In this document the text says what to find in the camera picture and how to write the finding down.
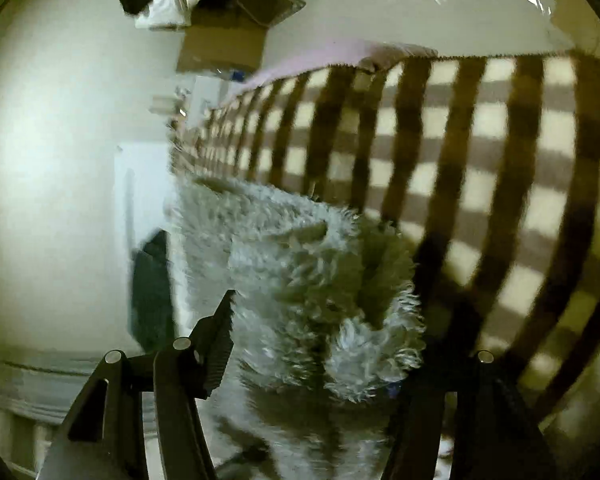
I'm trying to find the cardboard box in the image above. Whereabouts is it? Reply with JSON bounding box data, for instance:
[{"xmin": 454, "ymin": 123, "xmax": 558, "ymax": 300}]
[{"xmin": 176, "ymin": 0, "xmax": 307, "ymax": 75}]

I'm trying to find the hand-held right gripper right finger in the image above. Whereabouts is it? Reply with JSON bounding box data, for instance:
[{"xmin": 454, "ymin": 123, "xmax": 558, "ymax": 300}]
[{"xmin": 380, "ymin": 349, "xmax": 556, "ymax": 480}]

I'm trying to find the fluffy white shaggy blanket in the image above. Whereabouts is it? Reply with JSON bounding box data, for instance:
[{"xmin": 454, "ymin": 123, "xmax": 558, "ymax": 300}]
[{"xmin": 172, "ymin": 175, "xmax": 448, "ymax": 480}]

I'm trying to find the brown checkered blanket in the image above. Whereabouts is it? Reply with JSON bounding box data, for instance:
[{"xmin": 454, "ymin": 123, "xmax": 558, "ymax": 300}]
[{"xmin": 167, "ymin": 52, "xmax": 600, "ymax": 441}]

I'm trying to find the pink cloth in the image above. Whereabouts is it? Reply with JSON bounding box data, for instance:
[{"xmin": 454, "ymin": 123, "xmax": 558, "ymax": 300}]
[{"xmin": 240, "ymin": 39, "xmax": 438, "ymax": 92}]

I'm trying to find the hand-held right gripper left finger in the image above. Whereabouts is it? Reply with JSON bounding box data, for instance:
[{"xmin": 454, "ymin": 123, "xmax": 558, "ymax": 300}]
[{"xmin": 36, "ymin": 289, "xmax": 237, "ymax": 480}]

